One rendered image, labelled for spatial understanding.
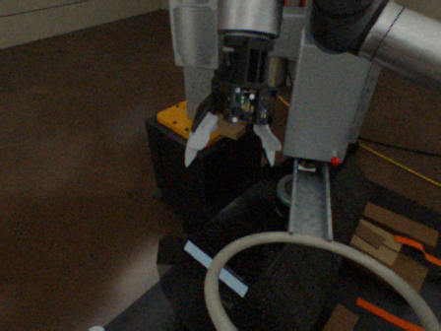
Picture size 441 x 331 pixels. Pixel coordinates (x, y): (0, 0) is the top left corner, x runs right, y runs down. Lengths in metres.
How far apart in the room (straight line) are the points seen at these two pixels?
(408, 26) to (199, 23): 1.25
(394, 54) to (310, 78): 0.50
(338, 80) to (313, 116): 0.14
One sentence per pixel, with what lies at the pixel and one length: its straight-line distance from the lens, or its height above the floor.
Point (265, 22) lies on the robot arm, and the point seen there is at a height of 1.70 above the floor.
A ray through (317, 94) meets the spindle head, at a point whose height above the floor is 1.37.
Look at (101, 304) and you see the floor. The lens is 2.12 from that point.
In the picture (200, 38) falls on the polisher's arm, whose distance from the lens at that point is 1.68.
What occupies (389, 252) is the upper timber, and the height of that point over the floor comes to 0.21.
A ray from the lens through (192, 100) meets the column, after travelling 1.92.
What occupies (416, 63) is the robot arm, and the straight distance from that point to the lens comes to 0.54.
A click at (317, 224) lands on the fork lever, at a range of 1.01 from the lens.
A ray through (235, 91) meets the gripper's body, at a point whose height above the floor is 1.62.
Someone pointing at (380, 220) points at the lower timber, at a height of 0.09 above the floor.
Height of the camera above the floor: 1.81
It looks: 39 degrees down
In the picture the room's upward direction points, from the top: straight up
